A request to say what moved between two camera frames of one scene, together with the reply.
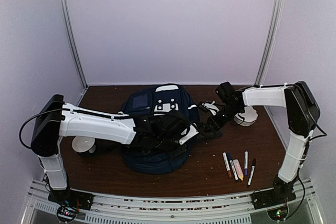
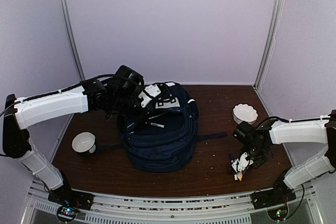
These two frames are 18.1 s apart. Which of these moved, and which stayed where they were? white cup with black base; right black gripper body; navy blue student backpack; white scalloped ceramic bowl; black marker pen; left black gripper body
Moved: black marker pen; right black gripper body; left black gripper body; navy blue student backpack
Stayed: white cup with black base; white scalloped ceramic bowl
